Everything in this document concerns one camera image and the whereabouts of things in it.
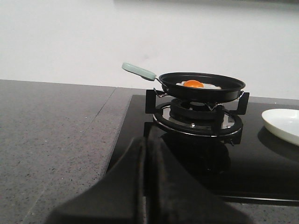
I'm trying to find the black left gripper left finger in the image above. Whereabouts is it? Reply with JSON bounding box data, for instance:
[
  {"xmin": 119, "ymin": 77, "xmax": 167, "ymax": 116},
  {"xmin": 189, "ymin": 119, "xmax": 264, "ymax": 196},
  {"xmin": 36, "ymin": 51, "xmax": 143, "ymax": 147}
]
[{"xmin": 45, "ymin": 137, "xmax": 146, "ymax": 224}]

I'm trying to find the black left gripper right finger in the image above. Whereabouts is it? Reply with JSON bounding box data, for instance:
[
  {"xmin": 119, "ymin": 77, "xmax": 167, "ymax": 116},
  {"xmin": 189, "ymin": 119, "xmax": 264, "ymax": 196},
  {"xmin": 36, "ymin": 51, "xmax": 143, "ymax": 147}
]
[{"xmin": 146, "ymin": 127, "xmax": 253, "ymax": 224}]

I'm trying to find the black frying pan green handle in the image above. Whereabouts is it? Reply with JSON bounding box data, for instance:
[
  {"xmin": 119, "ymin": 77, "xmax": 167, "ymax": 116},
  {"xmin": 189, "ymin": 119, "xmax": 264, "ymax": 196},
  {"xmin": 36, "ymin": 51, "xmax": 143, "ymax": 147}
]
[{"xmin": 122, "ymin": 63, "xmax": 245, "ymax": 103}]

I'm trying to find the black glass gas cooktop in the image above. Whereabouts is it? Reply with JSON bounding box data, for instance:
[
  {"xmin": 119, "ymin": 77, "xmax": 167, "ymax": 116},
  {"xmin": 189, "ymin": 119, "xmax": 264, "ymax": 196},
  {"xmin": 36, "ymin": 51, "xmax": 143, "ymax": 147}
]
[{"xmin": 104, "ymin": 94, "xmax": 299, "ymax": 203}]

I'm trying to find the white ceramic plate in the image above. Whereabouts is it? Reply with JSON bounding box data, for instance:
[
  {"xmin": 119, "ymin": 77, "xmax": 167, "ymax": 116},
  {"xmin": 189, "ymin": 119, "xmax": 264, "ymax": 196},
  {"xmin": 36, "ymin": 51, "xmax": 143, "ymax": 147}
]
[{"xmin": 262, "ymin": 108, "xmax": 299, "ymax": 146}]

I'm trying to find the black round gas burner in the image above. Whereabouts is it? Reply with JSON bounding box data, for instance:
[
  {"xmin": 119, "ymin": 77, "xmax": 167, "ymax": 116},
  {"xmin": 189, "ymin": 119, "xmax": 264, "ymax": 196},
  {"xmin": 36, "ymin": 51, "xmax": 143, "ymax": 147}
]
[{"xmin": 170, "ymin": 98, "xmax": 217, "ymax": 120}]

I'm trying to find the fried egg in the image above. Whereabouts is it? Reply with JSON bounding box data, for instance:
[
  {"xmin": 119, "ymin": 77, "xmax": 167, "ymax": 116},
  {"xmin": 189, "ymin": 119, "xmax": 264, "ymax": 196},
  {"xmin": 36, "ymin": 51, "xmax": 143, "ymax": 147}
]
[{"xmin": 176, "ymin": 80, "xmax": 221, "ymax": 90}]

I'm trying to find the dark range hood edge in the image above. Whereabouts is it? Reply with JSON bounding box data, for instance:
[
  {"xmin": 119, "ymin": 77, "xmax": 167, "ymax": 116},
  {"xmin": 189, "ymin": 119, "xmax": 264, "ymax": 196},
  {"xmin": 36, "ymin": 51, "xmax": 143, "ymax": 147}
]
[{"xmin": 112, "ymin": 0, "xmax": 299, "ymax": 5}]

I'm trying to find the black pan support grate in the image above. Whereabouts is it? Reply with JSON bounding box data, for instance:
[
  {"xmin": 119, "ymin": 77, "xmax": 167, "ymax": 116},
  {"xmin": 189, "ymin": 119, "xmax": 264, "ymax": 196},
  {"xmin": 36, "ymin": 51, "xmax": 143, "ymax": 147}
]
[{"xmin": 145, "ymin": 89, "xmax": 249, "ymax": 137}]

